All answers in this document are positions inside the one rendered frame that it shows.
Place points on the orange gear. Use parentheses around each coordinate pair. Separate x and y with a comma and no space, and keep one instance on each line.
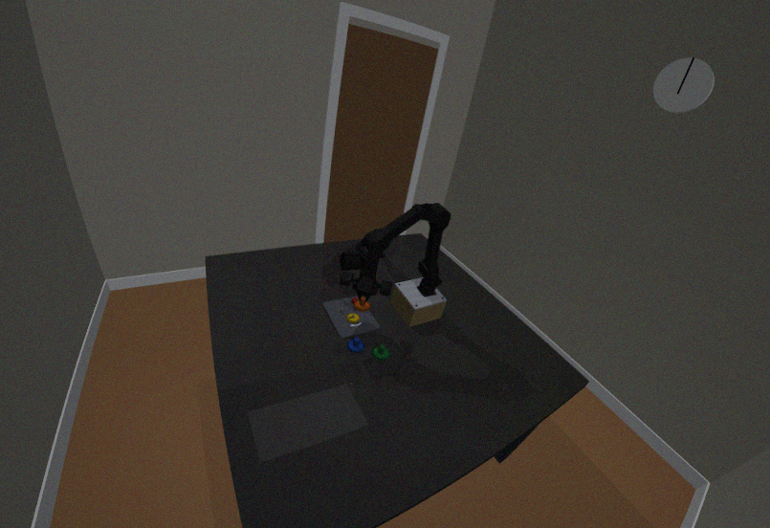
(361,305)

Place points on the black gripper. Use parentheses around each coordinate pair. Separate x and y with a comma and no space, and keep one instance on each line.
(347,277)

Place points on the green gear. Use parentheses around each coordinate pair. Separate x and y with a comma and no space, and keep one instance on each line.
(380,353)

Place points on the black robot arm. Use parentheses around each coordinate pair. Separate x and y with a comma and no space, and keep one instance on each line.
(378,240)

